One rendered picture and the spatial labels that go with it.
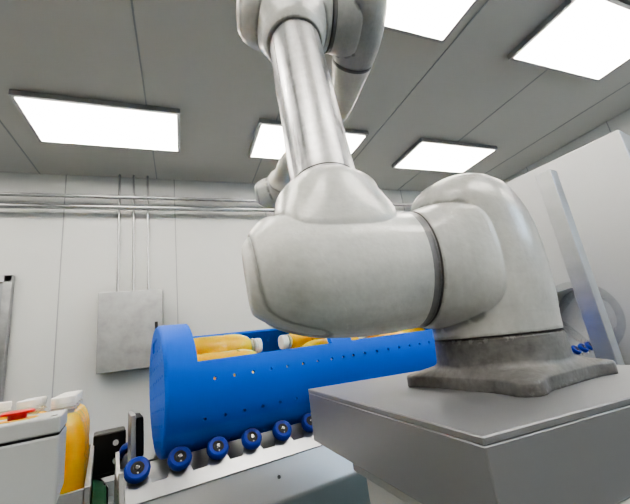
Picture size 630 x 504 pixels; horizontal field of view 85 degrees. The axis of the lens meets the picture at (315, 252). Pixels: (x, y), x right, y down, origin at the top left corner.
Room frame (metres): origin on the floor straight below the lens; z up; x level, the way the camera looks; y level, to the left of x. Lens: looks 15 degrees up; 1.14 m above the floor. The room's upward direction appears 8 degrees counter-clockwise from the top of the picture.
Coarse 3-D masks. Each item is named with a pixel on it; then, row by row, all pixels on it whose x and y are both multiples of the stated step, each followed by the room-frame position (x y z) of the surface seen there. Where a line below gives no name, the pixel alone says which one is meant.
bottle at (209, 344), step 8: (208, 336) 0.89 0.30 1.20; (216, 336) 0.89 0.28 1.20; (224, 336) 0.90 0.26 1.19; (232, 336) 0.91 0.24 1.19; (240, 336) 0.92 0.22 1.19; (200, 344) 0.86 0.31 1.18; (208, 344) 0.86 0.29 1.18; (216, 344) 0.87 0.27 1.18; (224, 344) 0.88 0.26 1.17; (232, 344) 0.89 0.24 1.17; (240, 344) 0.91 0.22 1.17; (248, 344) 0.92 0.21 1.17; (200, 352) 0.85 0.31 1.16; (208, 352) 0.86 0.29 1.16
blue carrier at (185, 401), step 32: (160, 352) 0.75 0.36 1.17; (192, 352) 0.75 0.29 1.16; (288, 352) 0.85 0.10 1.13; (320, 352) 0.90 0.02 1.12; (352, 352) 0.95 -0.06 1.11; (384, 352) 1.01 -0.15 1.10; (416, 352) 1.08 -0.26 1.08; (160, 384) 0.76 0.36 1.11; (192, 384) 0.73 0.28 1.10; (224, 384) 0.76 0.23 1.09; (256, 384) 0.80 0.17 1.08; (288, 384) 0.85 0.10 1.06; (320, 384) 0.90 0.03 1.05; (160, 416) 0.76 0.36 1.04; (192, 416) 0.74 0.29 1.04; (224, 416) 0.78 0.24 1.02; (256, 416) 0.83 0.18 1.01; (288, 416) 0.89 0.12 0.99; (160, 448) 0.77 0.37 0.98; (192, 448) 0.80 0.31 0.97
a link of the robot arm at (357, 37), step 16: (336, 0) 0.54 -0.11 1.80; (352, 0) 0.54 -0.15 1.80; (368, 0) 0.54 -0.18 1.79; (384, 0) 0.56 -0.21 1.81; (336, 16) 0.55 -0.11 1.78; (352, 16) 0.56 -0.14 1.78; (368, 16) 0.57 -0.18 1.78; (384, 16) 0.58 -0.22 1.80; (336, 32) 0.58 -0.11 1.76; (352, 32) 0.58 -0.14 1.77; (368, 32) 0.59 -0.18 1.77; (336, 48) 0.61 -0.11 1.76; (352, 48) 0.62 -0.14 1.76; (368, 48) 0.63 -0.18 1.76; (352, 64) 0.66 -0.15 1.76; (368, 64) 0.67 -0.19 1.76
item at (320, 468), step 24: (264, 432) 1.04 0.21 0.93; (192, 456) 0.90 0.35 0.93; (312, 456) 0.89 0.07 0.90; (336, 456) 0.92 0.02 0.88; (120, 480) 0.69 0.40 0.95; (216, 480) 0.77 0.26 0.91; (240, 480) 0.79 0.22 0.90; (264, 480) 0.82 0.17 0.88; (288, 480) 0.84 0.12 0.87; (312, 480) 0.87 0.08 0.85; (336, 480) 0.90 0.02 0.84; (360, 480) 0.94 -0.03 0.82
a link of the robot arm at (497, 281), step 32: (448, 192) 0.41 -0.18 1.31; (480, 192) 0.40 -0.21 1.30; (512, 192) 0.41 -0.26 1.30; (448, 224) 0.39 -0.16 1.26; (480, 224) 0.39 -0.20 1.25; (512, 224) 0.40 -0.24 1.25; (448, 256) 0.38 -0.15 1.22; (480, 256) 0.39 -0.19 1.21; (512, 256) 0.39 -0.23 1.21; (544, 256) 0.41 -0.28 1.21; (448, 288) 0.39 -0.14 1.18; (480, 288) 0.39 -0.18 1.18; (512, 288) 0.40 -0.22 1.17; (544, 288) 0.40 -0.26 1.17; (448, 320) 0.42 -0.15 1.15; (480, 320) 0.41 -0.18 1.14; (512, 320) 0.40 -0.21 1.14; (544, 320) 0.40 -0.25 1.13
